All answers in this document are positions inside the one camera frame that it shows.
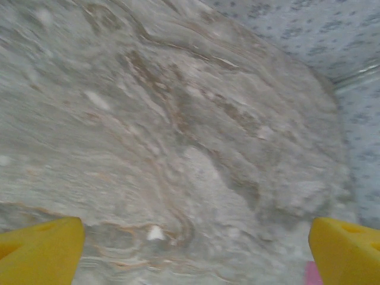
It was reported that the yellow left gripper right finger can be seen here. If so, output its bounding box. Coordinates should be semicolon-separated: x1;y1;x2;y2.
308;217;380;285

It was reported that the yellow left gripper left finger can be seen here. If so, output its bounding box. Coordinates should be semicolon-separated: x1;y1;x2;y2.
0;216;86;285

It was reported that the pink pill box blank lid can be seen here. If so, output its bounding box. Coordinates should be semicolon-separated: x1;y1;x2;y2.
304;261;324;285

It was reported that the white pill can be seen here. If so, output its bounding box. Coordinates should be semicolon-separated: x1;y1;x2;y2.
147;225;166;241

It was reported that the aluminium frame post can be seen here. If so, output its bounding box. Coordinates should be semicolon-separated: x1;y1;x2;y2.
334;62;380;91

